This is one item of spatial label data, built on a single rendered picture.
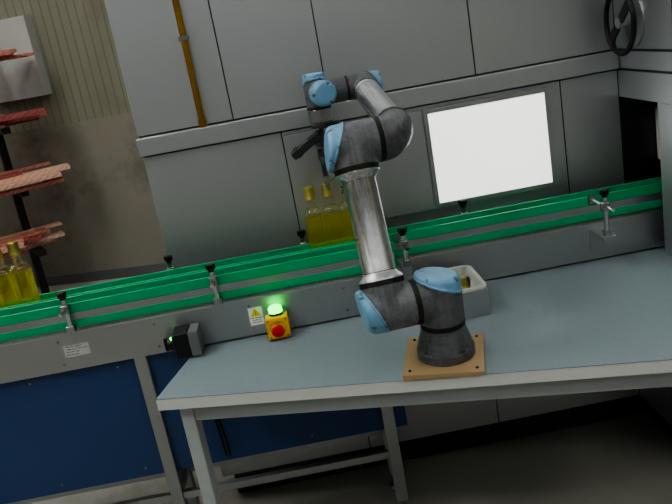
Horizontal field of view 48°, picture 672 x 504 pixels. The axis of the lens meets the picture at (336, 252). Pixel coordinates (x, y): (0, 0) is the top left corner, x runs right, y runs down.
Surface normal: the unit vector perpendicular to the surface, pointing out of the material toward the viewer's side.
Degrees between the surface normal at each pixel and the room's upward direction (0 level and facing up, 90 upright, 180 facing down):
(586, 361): 0
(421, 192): 90
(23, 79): 90
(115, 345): 90
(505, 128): 90
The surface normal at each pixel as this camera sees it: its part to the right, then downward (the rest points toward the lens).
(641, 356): -0.18, -0.94
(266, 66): 0.07, 0.27
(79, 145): -0.17, 0.30
